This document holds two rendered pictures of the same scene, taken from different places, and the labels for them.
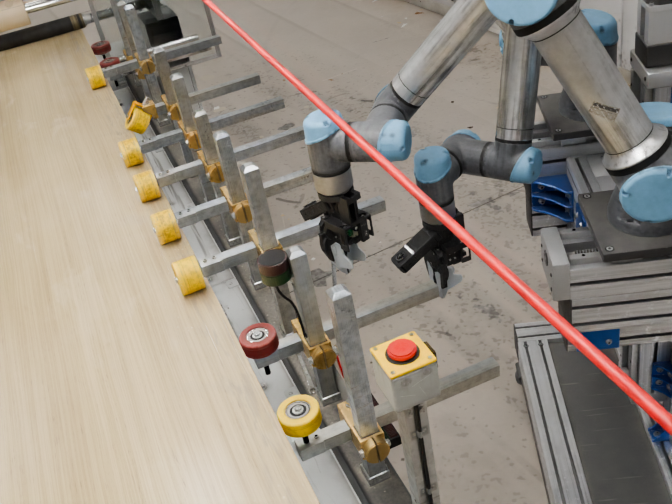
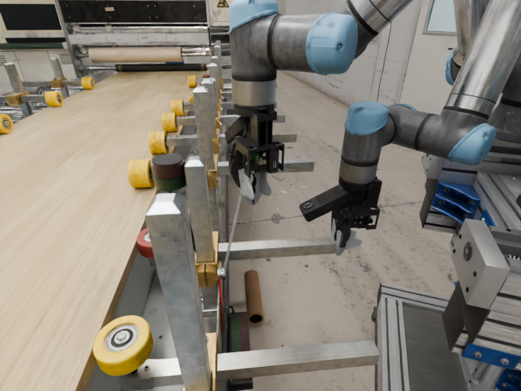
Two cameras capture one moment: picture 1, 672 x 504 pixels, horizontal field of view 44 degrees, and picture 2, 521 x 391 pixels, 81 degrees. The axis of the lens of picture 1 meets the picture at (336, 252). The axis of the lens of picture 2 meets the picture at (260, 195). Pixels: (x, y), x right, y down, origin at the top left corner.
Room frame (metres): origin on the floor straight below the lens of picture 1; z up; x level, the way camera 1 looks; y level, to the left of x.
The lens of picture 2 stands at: (0.86, -0.13, 1.32)
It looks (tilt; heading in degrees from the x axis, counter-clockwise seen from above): 30 degrees down; 10
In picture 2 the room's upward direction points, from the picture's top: straight up
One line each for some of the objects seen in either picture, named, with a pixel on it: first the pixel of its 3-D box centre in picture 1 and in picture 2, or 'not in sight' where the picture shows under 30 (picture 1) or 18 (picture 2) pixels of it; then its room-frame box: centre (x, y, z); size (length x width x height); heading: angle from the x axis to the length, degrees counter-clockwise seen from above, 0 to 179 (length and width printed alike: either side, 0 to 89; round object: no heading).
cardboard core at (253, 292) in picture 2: not in sight; (253, 295); (1.97, 0.11, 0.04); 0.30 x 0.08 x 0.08; 16
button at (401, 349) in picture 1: (402, 351); not in sight; (0.85, -0.06, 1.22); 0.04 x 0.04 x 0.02
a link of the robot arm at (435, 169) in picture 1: (434, 175); (364, 133); (1.47, -0.23, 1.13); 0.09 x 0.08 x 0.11; 140
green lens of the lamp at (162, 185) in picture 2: (275, 272); (170, 178); (1.33, 0.12, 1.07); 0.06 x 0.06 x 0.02
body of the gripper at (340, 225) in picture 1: (342, 214); (256, 138); (1.38, -0.03, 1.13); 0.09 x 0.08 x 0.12; 36
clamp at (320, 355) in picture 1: (312, 342); (206, 257); (1.36, 0.09, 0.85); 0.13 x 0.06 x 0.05; 16
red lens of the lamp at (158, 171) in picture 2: (273, 262); (168, 165); (1.33, 0.12, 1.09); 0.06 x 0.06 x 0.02
